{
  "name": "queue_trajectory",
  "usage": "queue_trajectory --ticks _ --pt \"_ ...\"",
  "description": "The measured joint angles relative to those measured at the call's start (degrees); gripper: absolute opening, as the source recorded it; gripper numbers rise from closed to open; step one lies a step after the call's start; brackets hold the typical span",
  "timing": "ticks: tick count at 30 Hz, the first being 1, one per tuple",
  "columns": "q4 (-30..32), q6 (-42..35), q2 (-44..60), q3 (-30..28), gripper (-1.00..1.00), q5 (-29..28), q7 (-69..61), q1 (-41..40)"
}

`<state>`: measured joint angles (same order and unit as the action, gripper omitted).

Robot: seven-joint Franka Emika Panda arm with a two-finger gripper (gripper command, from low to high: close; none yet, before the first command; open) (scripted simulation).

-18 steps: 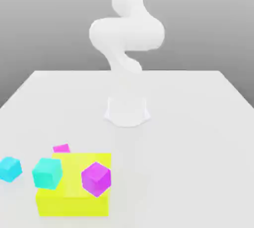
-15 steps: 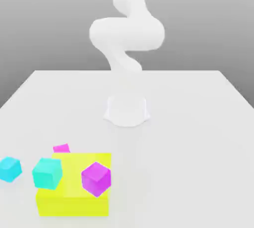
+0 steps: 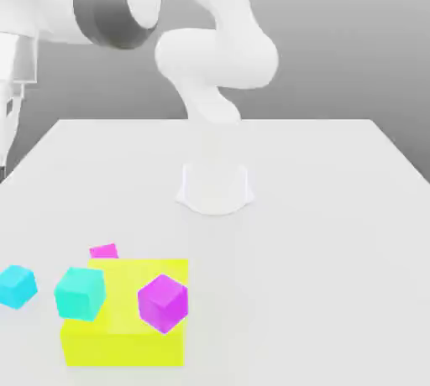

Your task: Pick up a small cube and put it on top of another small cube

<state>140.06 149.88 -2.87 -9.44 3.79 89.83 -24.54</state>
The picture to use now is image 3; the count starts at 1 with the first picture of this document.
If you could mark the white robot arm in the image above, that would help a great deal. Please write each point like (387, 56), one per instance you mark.
(231, 47)

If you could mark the small pink cube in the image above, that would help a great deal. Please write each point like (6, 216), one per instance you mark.
(103, 251)

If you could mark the small purple cube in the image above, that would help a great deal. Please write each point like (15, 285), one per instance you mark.
(163, 303)

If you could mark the small turquoise cube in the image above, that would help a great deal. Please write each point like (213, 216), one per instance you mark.
(79, 295)

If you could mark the small cyan cube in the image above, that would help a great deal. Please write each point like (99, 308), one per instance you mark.
(15, 287)

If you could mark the large yellow box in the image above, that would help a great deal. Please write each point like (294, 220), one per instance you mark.
(121, 342)

